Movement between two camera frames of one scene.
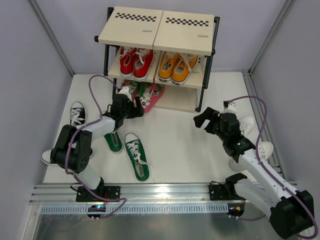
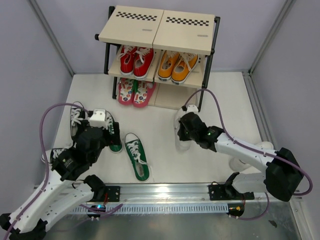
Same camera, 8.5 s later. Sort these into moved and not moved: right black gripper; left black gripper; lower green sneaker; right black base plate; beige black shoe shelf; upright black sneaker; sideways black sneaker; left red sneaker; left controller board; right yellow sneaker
Moved: right black gripper; left black gripper
Not moved: right yellow sneaker; upright black sneaker; right black base plate; sideways black sneaker; left controller board; left red sneaker; lower green sneaker; beige black shoe shelf
